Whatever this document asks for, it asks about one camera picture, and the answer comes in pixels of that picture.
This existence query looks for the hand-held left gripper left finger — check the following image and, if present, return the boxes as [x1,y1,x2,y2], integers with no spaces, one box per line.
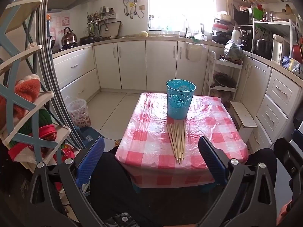
[30,136,106,227]

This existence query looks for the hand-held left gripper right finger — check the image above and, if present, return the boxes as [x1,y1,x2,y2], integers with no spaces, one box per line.
[198,136,277,227]

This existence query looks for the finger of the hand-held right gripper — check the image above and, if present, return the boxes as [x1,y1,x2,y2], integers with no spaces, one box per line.
[273,128,303,194]

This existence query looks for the bundle of wooden chopsticks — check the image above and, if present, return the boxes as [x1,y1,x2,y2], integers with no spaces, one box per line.
[166,119,187,164]

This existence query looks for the blue perforated plastic cup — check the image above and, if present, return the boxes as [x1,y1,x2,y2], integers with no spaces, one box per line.
[166,79,197,120]

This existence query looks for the blue box on floor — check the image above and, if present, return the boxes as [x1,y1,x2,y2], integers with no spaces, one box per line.
[79,126,105,147]

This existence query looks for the floral plastic trash bin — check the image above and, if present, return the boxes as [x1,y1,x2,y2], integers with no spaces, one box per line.
[66,99,91,128]

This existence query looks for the white wooden step stool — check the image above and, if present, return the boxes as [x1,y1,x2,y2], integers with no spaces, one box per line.
[230,101,258,142]

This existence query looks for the red checkered plastic tablecloth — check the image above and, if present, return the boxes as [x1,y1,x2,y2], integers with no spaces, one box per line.
[115,92,249,190]

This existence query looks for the green knit cloth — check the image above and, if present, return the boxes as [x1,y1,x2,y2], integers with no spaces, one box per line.
[14,109,52,139]

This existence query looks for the dark pot in cart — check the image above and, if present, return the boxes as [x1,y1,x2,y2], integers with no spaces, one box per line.
[209,73,237,89]

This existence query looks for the white rolling cart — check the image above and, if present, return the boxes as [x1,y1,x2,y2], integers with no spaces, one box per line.
[204,51,243,100]

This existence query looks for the blue and yellow carton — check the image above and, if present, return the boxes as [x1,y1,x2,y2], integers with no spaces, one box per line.
[282,56,295,70]

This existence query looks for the orange knit hat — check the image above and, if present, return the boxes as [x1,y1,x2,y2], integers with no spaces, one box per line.
[0,74,41,128]

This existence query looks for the red pan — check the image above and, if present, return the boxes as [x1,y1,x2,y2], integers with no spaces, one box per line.
[292,44,303,63]

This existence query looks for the white base kitchen cabinets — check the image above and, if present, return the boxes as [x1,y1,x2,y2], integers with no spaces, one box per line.
[52,40,303,152]

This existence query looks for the white electric thermo pot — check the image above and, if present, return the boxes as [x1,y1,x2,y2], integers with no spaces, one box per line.
[271,34,290,64]

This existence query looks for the white hanging door bin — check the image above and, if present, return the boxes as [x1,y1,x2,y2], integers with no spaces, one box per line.
[185,42,203,62]

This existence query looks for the grey fridge door gasket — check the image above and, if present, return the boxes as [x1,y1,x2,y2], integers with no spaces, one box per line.
[35,0,87,150]

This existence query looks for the steel cooking pot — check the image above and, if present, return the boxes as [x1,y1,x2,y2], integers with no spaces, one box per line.
[254,38,273,56]

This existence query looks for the plastic bag of greens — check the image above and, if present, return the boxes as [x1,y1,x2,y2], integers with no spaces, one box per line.
[224,40,245,61]

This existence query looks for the black frying pan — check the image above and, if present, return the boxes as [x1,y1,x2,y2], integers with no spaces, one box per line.
[79,35,96,45]

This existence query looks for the steel whistling kettle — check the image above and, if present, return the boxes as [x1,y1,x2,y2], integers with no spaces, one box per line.
[61,27,78,45]

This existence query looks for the white and blue shelf rack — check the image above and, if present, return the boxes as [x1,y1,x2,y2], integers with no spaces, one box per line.
[0,0,71,171]

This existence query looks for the white thermos jug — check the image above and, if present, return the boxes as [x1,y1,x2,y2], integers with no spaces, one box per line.
[231,27,242,43]

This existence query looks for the stack of pots and containers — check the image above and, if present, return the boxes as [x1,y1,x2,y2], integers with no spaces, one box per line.
[211,11,231,44]

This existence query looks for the sink faucet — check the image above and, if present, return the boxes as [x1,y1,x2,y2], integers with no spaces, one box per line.
[185,22,205,38]

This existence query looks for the grey cutting board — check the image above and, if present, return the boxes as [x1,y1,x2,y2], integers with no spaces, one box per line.
[103,21,122,38]

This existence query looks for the white countertop shelf unit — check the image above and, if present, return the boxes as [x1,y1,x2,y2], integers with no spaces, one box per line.
[251,19,300,63]

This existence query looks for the green plastic board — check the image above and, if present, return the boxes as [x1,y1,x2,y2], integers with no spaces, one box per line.
[253,8,266,22]

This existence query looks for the black microwave oven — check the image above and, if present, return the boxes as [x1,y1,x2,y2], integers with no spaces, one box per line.
[233,5,254,25]

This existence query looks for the bright kitchen window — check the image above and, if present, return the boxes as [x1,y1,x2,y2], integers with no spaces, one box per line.
[147,0,217,32]

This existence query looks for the pink wall stickers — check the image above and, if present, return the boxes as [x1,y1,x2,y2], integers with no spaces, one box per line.
[50,16,70,40]

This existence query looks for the wall utensil rack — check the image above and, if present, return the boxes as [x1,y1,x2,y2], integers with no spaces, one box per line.
[86,6,117,37]

